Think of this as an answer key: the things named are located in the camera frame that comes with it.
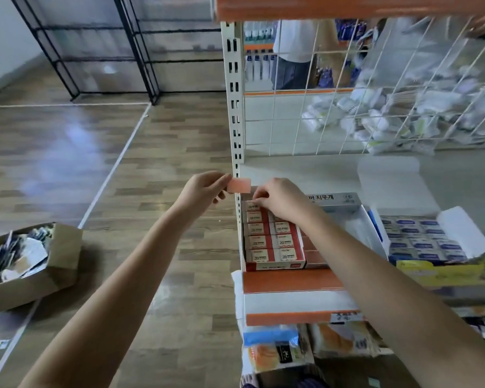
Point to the person's right hand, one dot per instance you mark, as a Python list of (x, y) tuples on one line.
[(283, 199)]

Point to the person's left hand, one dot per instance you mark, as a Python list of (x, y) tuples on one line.
[(198, 194)]

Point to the pink eraser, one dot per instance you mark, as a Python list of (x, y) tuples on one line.
[(239, 185)]

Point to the red eraser display box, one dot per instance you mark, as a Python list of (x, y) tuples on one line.
[(271, 242)]

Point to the box of pink-blue erasers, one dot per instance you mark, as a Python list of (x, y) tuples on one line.
[(331, 202)]

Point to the blue white eraser box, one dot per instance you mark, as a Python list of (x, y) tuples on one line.
[(388, 186)]

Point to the person's left forearm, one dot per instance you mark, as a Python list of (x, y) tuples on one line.
[(113, 311)]

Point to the person's right forearm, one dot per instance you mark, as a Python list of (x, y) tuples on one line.
[(412, 303)]

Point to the white orange metal shelf unit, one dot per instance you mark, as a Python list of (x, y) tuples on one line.
[(291, 291)]

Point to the open brown cardboard box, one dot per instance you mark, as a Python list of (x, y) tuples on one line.
[(63, 262)]

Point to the row of blue bottles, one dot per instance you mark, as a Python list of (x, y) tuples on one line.
[(259, 56)]

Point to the blue orange snack packet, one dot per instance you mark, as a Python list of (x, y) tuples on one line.
[(275, 353)]

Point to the pile of white packets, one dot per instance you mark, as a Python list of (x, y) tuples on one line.
[(420, 105)]

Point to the black metal rack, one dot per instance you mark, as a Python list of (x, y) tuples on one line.
[(89, 44)]

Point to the yellow price label strip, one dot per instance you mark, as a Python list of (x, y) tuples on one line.
[(453, 274)]

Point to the pile of packets in carton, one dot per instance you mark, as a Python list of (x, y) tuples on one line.
[(16, 254)]

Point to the blue paper scrap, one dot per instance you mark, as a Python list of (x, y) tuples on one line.
[(374, 382)]

